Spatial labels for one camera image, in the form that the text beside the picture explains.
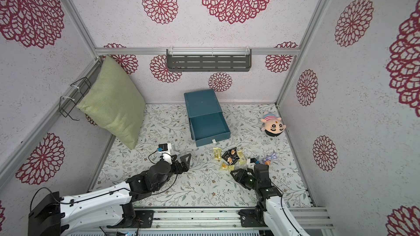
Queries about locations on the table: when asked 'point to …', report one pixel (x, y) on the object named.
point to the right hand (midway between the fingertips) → (232, 172)
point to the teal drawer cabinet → (202, 103)
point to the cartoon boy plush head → (273, 125)
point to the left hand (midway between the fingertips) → (184, 156)
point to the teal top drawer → (209, 128)
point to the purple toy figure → (269, 158)
